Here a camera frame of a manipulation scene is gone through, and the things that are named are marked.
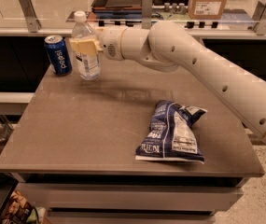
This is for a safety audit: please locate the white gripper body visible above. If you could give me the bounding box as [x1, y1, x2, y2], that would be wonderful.
[97, 26, 126, 61]

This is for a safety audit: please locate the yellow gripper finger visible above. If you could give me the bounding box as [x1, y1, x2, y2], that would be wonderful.
[69, 38, 103, 56]

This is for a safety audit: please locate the clear plastic water bottle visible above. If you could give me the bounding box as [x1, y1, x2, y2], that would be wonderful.
[71, 11, 100, 80]

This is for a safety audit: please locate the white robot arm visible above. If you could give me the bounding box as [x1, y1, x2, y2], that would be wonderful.
[70, 21, 266, 144]

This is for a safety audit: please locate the blue pepsi can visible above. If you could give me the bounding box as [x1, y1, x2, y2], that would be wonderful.
[45, 35, 72, 76]

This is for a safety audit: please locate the dark tray stack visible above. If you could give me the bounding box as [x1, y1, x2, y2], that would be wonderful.
[91, 0, 153, 21]

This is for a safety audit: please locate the cardboard box with label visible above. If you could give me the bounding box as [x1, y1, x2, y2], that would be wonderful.
[188, 0, 227, 20]

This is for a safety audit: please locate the blue chip bag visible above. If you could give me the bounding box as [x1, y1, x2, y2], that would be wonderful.
[135, 100, 206, 163]

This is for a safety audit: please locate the white counter drawer cabinet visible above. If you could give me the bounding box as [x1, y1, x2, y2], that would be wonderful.
[18, 183, 244, 224]

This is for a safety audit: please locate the snack box lower left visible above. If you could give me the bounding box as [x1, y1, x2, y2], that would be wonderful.
[0, 190, 40, 224]

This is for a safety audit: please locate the middle metal glass bracket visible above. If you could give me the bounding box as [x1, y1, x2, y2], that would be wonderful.
[142, 0, 153, 29]

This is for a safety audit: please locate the left metal glass bracket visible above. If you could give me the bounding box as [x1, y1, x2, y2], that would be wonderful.
[19, 0, 41, 33]

